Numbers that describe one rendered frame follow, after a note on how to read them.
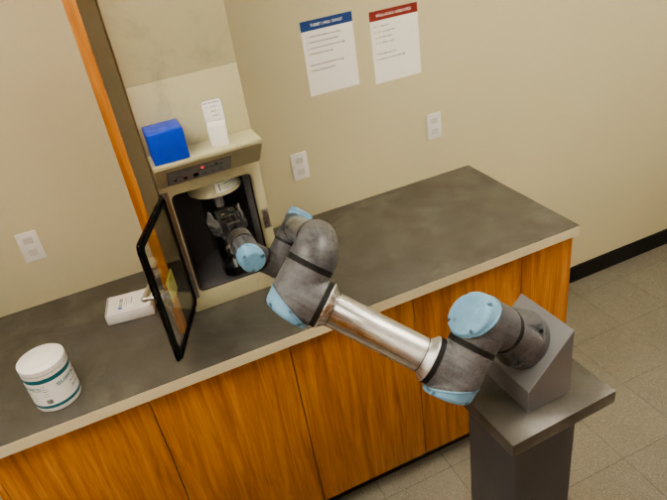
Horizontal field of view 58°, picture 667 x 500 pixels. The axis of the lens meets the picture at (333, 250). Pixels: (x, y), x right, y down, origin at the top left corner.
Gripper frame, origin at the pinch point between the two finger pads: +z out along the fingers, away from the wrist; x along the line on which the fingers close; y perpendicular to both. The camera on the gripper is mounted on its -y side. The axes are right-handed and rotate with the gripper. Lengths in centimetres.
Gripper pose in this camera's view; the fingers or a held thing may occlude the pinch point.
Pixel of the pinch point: (223, 216)
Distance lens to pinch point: 202.0
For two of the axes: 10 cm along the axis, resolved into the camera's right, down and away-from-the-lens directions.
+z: -4.0, -4.6, 7.9
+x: -9.1, 3.2, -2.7
